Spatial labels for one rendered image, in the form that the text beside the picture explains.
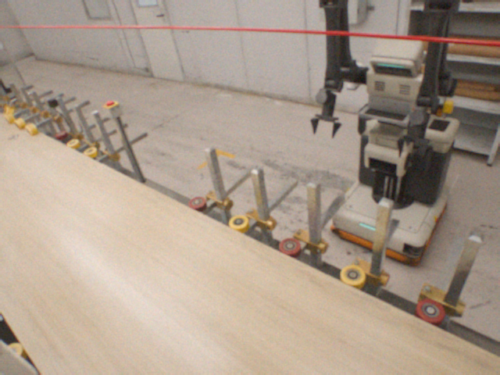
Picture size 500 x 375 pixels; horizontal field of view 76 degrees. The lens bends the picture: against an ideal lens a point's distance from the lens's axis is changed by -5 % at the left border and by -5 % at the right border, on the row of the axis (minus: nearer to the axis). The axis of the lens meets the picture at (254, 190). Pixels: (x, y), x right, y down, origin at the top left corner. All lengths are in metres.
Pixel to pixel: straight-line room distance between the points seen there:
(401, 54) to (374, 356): 1.24
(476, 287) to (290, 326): 1.58
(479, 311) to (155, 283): 1.80
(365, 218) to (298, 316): 1.30
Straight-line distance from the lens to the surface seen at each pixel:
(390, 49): 1.72
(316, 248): 1.33
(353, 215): 2.30
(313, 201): 1.18
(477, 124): 3.80
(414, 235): 2.22
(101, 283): 1.39
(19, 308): 1.52
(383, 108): 1.84
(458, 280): 1.16
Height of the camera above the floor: 1.84
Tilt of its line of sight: 38 degrees down
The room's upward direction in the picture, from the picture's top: 10 degrees counter-clockwise
